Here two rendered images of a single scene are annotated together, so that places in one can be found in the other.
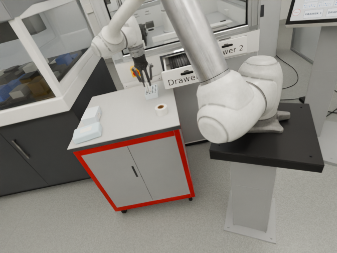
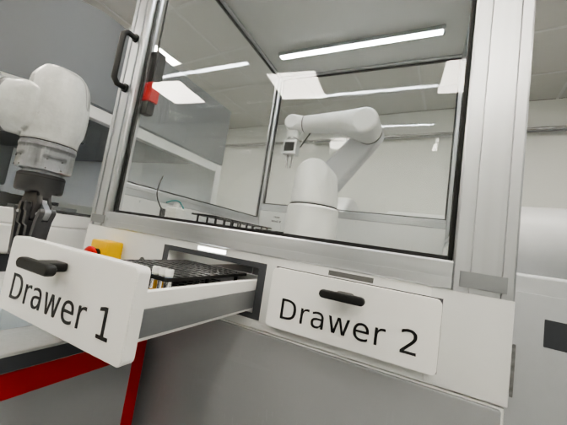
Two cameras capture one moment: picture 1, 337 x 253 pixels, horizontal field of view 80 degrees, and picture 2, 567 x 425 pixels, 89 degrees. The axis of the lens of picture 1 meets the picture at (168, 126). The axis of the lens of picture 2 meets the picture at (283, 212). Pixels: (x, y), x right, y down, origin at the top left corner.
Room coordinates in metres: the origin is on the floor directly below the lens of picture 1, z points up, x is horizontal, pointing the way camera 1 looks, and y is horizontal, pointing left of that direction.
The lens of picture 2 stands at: (0.85, -0.59, 0.98)
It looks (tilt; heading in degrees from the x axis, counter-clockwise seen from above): 5 degrees up; 21
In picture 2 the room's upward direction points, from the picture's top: 9 degrees clockwise
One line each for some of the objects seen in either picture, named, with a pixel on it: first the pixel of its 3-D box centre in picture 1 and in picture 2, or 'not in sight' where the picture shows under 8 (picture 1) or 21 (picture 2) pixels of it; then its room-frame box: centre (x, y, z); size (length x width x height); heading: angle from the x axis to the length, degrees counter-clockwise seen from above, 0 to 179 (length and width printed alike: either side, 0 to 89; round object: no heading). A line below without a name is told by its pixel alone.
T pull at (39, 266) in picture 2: (186, 72); (46, 266); (1.10, -0.19, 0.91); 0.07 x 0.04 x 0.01; 84
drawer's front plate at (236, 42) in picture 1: (225, 48); (344, 313); (1.38, -0.53, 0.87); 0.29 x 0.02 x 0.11; 84
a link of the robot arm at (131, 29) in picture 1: (128, 31); (51, 105); (1.20, 0.07, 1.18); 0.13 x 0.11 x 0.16; 128
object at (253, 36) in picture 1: (179, 40); (301, 273); (1.88, -0.30, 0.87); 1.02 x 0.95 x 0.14; 84
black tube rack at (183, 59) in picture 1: (182, 64); (176, 282); (1.33, -0.21, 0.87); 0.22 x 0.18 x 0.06; 174
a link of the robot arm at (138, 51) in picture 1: (136, 50); (45, 160); (1.21, 0.06, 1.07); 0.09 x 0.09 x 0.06
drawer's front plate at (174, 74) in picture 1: (186, 75); (64, 289); (1.13, -0.19, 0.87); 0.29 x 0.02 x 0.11; 84
